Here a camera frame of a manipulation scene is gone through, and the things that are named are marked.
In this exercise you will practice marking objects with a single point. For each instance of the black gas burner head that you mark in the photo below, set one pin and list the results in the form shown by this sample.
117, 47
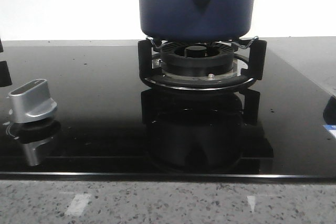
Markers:
196, 60

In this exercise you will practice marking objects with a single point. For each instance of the blue bowl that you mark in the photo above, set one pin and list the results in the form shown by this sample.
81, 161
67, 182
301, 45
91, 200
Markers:
329, 112

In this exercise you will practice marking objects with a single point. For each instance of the black pot support grate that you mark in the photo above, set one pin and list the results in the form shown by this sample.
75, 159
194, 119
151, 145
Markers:
248, 67

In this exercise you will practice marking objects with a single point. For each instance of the blue label sticker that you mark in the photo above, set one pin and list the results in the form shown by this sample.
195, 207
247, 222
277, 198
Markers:
331, 129

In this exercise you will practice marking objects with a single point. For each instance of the blue cooking pot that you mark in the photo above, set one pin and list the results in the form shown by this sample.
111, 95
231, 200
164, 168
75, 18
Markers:
195, 20

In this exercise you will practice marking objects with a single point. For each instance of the silver stove knob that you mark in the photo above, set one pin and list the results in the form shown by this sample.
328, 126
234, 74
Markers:
32, 102

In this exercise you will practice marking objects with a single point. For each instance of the black glass stove top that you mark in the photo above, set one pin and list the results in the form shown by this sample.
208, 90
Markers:
110, 126

